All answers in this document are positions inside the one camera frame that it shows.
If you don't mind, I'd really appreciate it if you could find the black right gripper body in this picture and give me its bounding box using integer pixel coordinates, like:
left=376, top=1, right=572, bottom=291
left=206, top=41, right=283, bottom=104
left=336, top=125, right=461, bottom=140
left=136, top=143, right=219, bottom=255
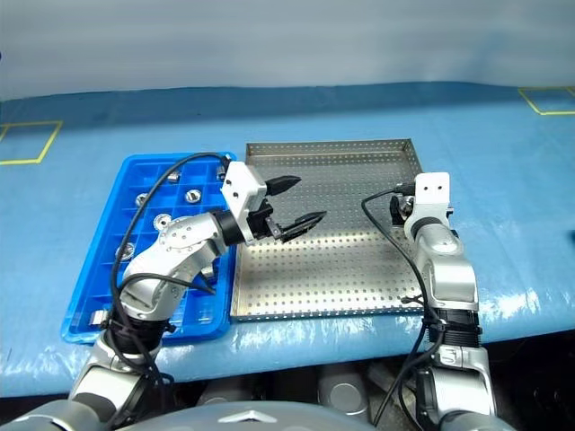
left=389, top=195, right=406, bottom=226

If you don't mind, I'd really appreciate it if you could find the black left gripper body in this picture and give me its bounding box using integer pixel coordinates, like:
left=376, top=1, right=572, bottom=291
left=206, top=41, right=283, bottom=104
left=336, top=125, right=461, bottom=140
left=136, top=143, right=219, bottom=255
left=246, top=200, right=284, bottom=246

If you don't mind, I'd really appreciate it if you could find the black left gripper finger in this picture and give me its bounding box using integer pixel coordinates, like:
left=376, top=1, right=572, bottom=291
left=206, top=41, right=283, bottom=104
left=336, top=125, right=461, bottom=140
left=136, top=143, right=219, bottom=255
left=279, top=210, right=327, bottom=244
left=264, top=175, right=302, bottom=197

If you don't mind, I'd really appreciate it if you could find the blue compartment tray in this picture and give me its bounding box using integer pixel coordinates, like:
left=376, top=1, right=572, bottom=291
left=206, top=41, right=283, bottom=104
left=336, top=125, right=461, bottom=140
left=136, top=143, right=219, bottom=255
left=60, top=152, right=238, bottom=346

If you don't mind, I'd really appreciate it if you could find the perforated metal tray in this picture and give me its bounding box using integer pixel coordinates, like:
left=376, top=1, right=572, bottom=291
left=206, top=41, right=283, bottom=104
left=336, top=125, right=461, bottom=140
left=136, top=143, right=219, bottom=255
left=229, top=137, right=426, bottom=322

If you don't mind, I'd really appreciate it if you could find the white backdrop sheet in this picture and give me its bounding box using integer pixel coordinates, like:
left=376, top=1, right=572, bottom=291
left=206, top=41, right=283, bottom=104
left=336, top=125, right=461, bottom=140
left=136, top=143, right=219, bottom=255
left=0, top=0, right=575, bottom=102

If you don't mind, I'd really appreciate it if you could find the grey round disc shape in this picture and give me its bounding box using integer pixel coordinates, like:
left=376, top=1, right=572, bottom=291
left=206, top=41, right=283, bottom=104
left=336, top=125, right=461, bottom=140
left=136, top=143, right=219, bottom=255
left=317, top=364, right=371, bottom=418
left=196, top=381, right=246, bottom=406

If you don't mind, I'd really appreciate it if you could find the grey robot torso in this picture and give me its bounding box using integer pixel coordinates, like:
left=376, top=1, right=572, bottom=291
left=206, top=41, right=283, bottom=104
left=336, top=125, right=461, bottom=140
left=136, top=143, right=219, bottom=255
left=0, top=397, right=518, bottom=431

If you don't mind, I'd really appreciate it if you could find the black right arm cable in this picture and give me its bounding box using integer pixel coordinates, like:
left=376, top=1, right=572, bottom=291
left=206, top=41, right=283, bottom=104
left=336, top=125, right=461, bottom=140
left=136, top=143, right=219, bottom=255
left=361, top=180, right=444, bottom=427

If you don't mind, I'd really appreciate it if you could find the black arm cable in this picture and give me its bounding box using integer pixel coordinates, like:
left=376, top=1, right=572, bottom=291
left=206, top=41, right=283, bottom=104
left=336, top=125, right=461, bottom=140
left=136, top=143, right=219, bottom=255
left=361, top=180, right=444, bottom=427
left=106, top=152, right=233, bottom=405

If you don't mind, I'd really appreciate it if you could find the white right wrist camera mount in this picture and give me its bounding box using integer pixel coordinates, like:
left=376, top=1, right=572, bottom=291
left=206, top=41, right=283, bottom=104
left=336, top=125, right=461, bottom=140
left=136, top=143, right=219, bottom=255
left=412, top=172, right=452, bottom=222

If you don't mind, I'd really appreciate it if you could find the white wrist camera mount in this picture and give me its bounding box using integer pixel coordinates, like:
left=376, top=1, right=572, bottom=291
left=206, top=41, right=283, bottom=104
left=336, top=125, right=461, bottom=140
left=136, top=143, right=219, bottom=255
left=412, top=172, right=452, bottom=222
left=219, top=161, right=269, bottom=246

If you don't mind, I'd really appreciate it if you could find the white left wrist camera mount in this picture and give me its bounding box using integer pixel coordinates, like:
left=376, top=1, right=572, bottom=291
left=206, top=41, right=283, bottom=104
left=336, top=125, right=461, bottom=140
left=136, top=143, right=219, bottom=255
left=219, top=161, right=269, bottom=246

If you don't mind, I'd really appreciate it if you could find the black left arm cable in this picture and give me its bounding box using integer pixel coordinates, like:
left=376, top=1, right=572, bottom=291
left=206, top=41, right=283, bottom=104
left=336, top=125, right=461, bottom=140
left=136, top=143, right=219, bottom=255
left=106, top=152, right=233, bottom=405

